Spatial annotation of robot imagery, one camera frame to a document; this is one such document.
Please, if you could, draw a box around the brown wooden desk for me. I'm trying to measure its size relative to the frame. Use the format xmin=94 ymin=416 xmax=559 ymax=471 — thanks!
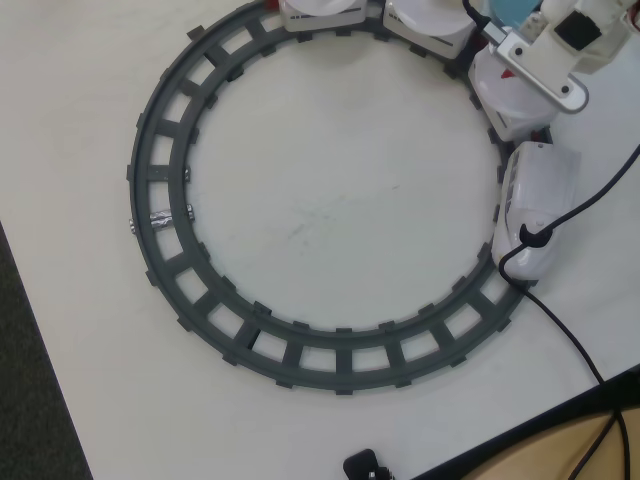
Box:
xmin=467 ymin=412 xmax=640 ymax=480

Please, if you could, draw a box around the black cable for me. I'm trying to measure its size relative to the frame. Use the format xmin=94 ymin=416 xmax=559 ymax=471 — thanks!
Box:
xmin=460 ymin=0 xmax=640 ymax=480

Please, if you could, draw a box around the silver foil tape strip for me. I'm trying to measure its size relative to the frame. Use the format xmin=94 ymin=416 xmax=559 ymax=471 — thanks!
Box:
xmin=128 ymin=202 xmax=197 ymax=235

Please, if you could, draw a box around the white toy train car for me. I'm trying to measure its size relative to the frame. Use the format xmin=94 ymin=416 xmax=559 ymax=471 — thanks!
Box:
xmin=278 ymin=0 xmax=369 ymax=34
xmin=383 ymin=0 xmax=477 ymax=61
xmin=468 ymin=49 xmax=557 ymax=144

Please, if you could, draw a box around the black power adapter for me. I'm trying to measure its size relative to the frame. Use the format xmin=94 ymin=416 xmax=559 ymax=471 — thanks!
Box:
xmin=343 ymin=448 xmax=396 ymax=480

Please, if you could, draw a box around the light blue dish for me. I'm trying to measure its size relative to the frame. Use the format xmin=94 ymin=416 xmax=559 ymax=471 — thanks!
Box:
xmin=487 ymin=0 xmax=544 ymax=31

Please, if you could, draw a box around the white round plate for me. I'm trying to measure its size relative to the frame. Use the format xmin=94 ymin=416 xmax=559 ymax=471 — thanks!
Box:
xmin=394 ymin=0 xmax=474 ymax=37
xmin=289 ymin=0 xmax=359 ymax=16
xmin=472 ymin=49 xmax=552 ymax=120

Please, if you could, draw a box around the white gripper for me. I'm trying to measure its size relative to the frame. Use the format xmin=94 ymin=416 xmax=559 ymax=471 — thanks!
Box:
xmin=519 ymin=0 xmax=631 ymax=77

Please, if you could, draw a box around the grey circular toy train track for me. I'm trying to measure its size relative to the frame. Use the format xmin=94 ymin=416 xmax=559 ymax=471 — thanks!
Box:
xmin=125 ymin=0 xmax=562 ymax=399

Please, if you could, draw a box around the white Shinkansen toy locomotive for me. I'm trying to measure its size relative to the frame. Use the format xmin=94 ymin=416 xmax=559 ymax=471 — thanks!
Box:
xmin=491 ymin=141 xmax=582 ymax=280

